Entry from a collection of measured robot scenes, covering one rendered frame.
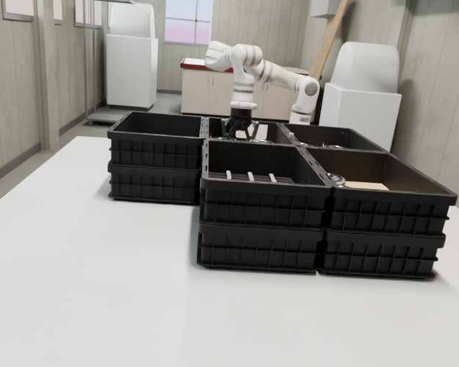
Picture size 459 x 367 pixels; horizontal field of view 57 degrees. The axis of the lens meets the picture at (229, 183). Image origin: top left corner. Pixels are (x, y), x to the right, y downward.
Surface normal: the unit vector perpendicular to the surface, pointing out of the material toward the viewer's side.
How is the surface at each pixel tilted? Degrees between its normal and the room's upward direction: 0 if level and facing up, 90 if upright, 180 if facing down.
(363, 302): 0
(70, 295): 0
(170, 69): 90
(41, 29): 90
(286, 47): 90
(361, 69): 80
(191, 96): 90
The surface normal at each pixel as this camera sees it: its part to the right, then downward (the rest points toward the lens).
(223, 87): 0.07, 0.32
